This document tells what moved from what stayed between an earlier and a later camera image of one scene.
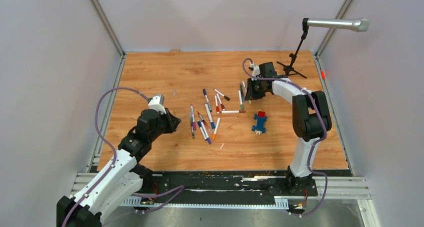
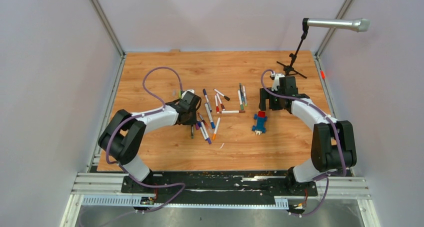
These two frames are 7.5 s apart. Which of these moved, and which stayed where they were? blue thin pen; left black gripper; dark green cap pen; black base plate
Moved: left black gripper
Stayed: blue thin pen; black base plate; dark green cap pen
